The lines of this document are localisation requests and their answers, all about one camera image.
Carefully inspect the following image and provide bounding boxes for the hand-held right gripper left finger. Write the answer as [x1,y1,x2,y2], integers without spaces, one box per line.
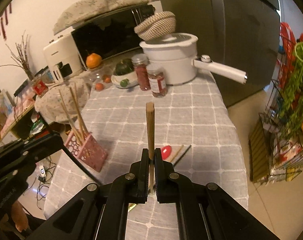
[24,148,150,240]

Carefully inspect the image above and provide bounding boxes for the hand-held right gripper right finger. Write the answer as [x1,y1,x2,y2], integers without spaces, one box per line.
[154,148,279,240]

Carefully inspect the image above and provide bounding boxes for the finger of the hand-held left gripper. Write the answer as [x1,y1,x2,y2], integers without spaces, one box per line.
[16,133,101,185]

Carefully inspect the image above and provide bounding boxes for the red plastic spoon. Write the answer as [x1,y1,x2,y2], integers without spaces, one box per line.
[160,145,172,160]

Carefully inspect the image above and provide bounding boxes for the light wooden chopstick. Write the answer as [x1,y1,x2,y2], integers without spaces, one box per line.
[167,145,184,163]

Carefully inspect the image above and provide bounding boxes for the black chopstick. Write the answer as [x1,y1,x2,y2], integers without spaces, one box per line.
[172,145,192,167]

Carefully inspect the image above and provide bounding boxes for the brown wooden chopstick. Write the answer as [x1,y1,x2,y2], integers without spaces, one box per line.
[146,102,156,196]

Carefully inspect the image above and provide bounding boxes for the pink plastic utensil basket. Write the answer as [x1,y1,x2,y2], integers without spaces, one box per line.
[64,131,109,173]

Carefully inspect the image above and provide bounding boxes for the bunch of chopsticks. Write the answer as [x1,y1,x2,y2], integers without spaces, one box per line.
[58,83,90,142]

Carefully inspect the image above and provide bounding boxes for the person's left forearm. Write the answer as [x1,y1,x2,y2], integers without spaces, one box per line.
[0,219,48,240]

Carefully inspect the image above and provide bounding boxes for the person's left hand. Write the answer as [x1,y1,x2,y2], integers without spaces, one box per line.
[12,201,30,231]

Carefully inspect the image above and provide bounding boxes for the green and white package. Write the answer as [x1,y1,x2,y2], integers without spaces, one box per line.
[30,120,45,135]

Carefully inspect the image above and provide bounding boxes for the wooden shelf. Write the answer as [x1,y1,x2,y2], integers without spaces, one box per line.
[0,87,50,141]

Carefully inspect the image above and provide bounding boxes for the floral cabinet cloth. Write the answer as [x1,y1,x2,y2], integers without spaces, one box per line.
[35,78,92,125]

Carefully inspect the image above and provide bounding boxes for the grey checked tablecloth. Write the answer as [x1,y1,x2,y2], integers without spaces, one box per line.
[43,69,250,240]

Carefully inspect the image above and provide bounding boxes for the red label jar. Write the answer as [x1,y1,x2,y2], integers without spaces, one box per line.
[32,80,47,96]

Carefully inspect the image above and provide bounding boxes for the clear storage containers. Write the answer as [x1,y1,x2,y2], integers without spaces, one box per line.
[35,66,54,83]

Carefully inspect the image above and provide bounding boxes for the clear glass jar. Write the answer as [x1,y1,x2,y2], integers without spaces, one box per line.
[87,64,112,92]

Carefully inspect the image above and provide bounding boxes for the white air fryer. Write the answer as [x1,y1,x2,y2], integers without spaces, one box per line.
[43,33,83,83]

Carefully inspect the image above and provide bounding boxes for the short labelled spice jar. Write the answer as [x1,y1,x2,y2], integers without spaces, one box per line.
[146,63,168,98]

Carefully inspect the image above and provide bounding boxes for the stack of white bowls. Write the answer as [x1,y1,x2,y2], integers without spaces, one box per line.
[111,69,138,89]

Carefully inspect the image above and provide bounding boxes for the dried branches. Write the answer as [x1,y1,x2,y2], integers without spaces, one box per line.
[0,31,33,81]

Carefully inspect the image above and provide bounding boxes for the tall red spice jar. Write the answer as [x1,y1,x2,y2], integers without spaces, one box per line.
[131,54,152,91]

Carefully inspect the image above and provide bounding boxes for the large orange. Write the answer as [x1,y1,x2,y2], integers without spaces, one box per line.
[86,52,102,69]

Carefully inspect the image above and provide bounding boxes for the yellow slatted board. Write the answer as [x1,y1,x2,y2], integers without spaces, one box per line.
[248,124,270,181]

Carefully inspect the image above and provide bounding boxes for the green pumpkin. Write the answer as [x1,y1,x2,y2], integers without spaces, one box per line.
[115,58,134,76]

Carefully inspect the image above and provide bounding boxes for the white electric cooking pot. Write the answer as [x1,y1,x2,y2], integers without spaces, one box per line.
[139,32,247,85]

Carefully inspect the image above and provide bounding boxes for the black microwave oven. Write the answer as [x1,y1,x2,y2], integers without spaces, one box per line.
[70,4,157,61]

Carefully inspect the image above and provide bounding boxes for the floral microwave cover cloth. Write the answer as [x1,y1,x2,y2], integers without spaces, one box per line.
[53,0,169,35]

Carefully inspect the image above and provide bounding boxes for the grey refrigerator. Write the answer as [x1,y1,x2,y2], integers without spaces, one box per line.
[155,0,282,108]

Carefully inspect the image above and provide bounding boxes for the bunch of green vegetables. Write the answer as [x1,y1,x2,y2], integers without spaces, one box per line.
[278,42,303,141]

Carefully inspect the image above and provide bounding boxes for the orange plastic bag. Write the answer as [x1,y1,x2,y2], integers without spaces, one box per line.
[280,22,297,56]

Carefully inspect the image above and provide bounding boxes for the black floor cables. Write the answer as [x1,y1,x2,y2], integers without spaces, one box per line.
[36,155,57,203]

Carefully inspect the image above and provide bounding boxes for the black wire rack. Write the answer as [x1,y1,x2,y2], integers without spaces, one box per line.
[258,22,303,183]

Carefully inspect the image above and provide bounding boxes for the red wall decoration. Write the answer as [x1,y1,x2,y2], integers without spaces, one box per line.
[0,2,13,41]

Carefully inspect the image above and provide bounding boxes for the woven rope basket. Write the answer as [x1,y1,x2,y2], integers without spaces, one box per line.
[134,11,177,41]

